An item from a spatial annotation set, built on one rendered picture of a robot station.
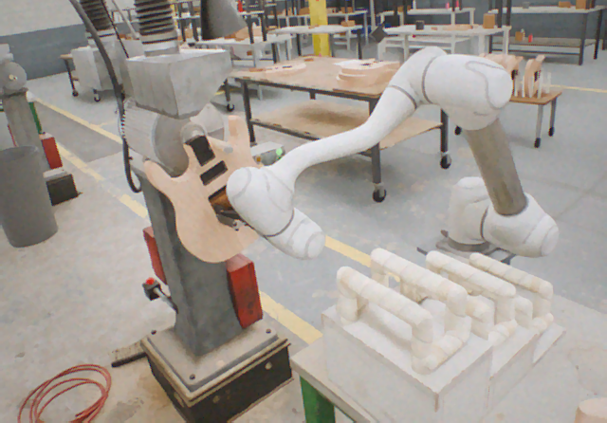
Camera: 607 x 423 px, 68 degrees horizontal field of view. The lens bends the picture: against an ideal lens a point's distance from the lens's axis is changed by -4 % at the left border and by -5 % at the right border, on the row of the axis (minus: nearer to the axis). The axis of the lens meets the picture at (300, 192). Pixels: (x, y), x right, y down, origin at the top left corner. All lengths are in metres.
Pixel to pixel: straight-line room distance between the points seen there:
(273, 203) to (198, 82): 0.37
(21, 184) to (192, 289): 2.44
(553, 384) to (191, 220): 1.00
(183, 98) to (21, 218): 3.13
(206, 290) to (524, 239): 1.20
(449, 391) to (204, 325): 1.41
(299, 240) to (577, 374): 0.64
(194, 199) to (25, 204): 2.87
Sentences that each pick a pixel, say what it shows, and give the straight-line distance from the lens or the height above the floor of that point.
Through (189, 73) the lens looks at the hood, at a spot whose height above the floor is 1.49.
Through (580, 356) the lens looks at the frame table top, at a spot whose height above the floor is 0.93.
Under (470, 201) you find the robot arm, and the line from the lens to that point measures 1.69.
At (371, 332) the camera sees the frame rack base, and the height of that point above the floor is 1.10.
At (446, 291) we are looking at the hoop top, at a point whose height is 1.20.
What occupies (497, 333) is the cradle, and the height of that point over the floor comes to 1.06.
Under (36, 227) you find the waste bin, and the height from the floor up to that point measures 0.14.
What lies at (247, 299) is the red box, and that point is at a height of 0.45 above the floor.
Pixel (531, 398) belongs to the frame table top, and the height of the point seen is 0.93.
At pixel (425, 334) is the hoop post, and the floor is 1.18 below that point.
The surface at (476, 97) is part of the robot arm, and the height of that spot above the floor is 1.38.
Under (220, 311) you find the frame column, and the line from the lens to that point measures 2.06.
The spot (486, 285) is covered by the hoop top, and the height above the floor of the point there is 1.12.
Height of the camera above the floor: 1.66
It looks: 24 degrees down
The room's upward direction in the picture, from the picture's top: 7 degrees counter-clockwise
